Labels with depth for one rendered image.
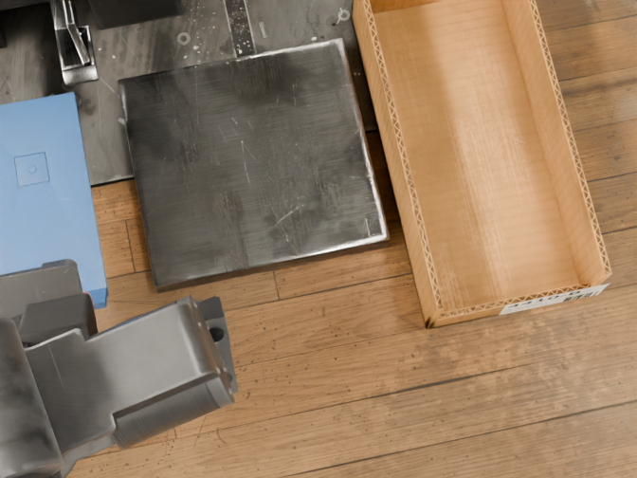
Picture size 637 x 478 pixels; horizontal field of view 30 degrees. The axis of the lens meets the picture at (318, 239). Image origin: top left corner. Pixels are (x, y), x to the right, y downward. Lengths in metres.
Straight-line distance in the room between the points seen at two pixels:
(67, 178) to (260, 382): 0.20
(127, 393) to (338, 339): 0.33
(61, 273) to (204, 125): 0.25
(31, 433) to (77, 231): 0.30
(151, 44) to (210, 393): 0.42
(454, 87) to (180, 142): 0.21
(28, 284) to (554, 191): 0.41
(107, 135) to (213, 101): 0.08
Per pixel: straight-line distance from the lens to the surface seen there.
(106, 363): 0.55
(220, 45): 0.92
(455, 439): 0.85
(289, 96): 0.88
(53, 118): 0.81
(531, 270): 0.87
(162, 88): 0.89
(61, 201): 0.79
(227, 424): 0.84
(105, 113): 0.91
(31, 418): 0.51
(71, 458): 0.58
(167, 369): 0.54
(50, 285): 0.66
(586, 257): 0.85
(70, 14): 0.84
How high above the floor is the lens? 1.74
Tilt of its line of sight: 75 degrees down
